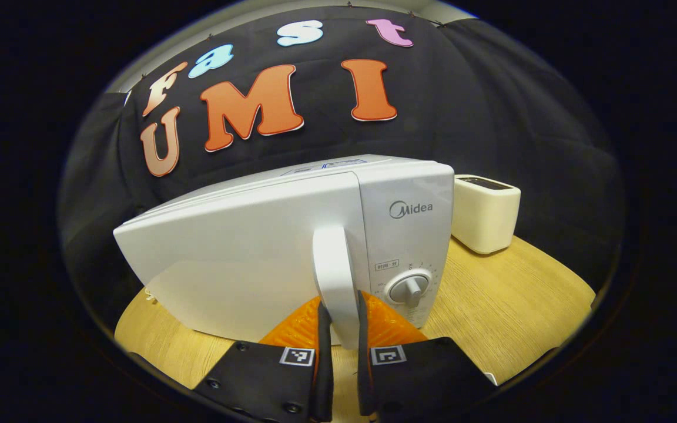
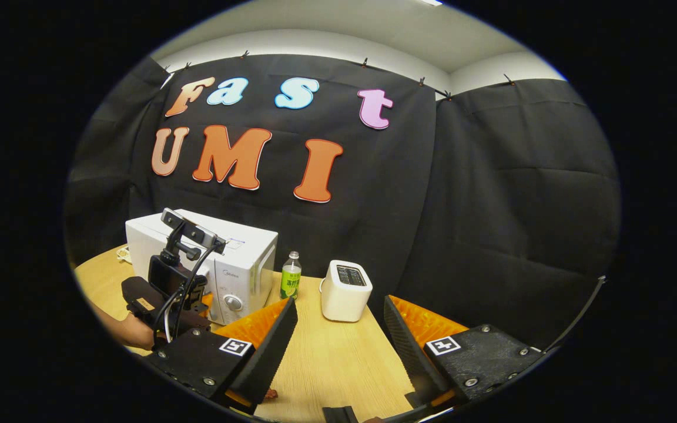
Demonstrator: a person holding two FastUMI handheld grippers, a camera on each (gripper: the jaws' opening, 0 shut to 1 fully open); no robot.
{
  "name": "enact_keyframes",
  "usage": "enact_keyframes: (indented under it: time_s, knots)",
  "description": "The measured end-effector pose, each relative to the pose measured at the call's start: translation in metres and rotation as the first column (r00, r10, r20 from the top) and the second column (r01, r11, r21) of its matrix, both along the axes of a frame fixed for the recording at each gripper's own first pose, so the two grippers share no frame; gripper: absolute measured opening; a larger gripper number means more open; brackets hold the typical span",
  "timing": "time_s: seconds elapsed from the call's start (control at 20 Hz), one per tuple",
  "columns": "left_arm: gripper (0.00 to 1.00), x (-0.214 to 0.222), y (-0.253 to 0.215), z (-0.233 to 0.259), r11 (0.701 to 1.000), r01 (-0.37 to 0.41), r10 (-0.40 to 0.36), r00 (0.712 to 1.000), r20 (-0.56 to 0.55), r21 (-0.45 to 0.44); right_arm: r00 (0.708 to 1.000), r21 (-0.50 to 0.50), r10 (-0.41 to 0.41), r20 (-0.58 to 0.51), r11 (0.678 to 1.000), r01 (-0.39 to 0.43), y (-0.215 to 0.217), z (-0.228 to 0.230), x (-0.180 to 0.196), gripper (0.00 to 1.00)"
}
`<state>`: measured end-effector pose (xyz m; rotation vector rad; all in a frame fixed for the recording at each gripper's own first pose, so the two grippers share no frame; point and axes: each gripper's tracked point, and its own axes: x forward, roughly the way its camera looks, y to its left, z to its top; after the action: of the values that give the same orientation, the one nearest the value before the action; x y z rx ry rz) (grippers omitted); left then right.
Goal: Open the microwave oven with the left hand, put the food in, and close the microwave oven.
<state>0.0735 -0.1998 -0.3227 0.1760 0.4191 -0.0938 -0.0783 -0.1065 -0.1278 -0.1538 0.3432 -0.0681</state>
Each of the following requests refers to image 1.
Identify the white microwave oven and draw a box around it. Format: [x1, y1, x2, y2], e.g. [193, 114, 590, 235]
[113, 154, 455, 351]

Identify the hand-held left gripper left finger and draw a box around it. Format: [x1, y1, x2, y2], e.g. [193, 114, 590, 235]
[192, 294, 334, 423]

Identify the cream toaster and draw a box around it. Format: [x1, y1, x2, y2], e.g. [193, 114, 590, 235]
[451, 174, 521, 254]

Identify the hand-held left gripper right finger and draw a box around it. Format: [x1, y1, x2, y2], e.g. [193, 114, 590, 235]
[356, 291, 498, 419]

